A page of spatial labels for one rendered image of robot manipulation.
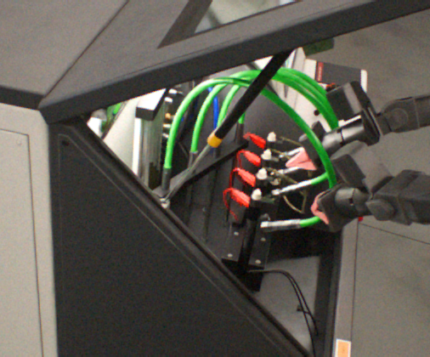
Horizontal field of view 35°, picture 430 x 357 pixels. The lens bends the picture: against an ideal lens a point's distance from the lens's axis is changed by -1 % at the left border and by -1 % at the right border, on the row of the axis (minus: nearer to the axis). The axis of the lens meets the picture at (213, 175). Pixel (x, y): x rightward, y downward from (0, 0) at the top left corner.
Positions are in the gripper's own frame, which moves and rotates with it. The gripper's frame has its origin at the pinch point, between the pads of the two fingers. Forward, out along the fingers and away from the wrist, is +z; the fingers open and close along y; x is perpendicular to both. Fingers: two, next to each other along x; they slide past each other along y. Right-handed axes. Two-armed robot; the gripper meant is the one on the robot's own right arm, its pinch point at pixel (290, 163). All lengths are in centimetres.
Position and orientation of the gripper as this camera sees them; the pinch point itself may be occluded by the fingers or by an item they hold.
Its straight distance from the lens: 140.7
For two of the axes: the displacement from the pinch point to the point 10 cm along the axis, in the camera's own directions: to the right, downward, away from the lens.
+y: -5.4, -8.2, -2.0
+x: -4.5, 4.8, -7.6
